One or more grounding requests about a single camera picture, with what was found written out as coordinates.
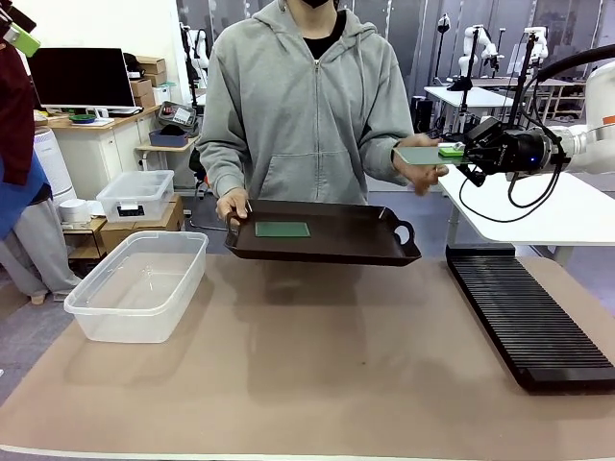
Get person's left hand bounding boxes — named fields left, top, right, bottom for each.
left=391, top=133, right=452, bottom=197

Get black cable hose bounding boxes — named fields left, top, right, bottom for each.
left=535, top=45, right=615, bottom=83

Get person's right hand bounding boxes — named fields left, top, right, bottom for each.
left=215, top=188, right=252, bottom=222

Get large white table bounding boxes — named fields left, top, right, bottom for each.
left=434, top=162, right=615, bottom=248

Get black tripod stand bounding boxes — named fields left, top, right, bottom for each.
left=446, top=26, right=481, bottom=140
left=499, top=28, right=539, bottom=131

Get chair piled with clothes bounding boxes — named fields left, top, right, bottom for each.
left=188, top=146, right=212, bottom=198

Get dark blue bin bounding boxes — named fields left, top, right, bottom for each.
left=148, top=129, right=189, bottom=148

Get dark brown serving tray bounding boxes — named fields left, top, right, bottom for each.
left=224, top=200, right=423, bottom=268

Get white cabinet with wooden top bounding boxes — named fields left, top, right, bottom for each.
left=36, top=104, right=162, bottom=201

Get white cylinder device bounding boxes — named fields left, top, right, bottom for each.
left=58, top=199, right=91, bottom=226

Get green PCB board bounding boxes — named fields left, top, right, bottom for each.
left=391, top=145, right=463, bottom=167
left=254, top=221, right=311, bottom=239

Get black tray of parts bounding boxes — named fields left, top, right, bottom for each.
left=158, top=100, right=199, bottom=130

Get black slotted PCB rack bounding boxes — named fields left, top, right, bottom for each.
left=445, top=243, right=615, bottom=396

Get person's left forearm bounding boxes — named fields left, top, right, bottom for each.
left=367, top=129, right=417, bottom=187

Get large brown cardboard box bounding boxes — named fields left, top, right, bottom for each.
left=98, top=194, right=186, bottom=254

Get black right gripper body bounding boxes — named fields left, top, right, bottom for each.
left=463, top=119, right=554, bottom=177

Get black light stand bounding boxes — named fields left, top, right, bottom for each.
left=434, top=12, right=453, bottom=84

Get wooden shelf table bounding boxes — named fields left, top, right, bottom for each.
left=473, top=78, right=592, bottom=121

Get black computer monitor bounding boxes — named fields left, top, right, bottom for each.
left=28, top=47, right=137, bottom=112

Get person's right forearm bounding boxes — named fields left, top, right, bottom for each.
left=196, top=138, right=251, bottom=198

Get person in dark red jacket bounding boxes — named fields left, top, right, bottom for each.
left=0, top=40, right=83, bottom=306

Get white air purifier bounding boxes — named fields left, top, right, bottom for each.
left=33, top=127, right=78, bottom=206

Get small wooden side table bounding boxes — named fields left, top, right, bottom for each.
left=135, top=136, right=202, bottom=173

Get person in grey hoodie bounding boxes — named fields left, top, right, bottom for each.
left=196, top=0, right=417, bottom=206

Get clear plastic box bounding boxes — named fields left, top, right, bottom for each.
left=63, top=230, right=209, bottom=345

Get small black frame shelf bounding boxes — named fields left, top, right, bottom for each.
left=61, top=216, right=110, bottom=275

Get clear lidded storage box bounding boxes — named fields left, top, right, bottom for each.
left=95, top=169, right=176, bottom=224

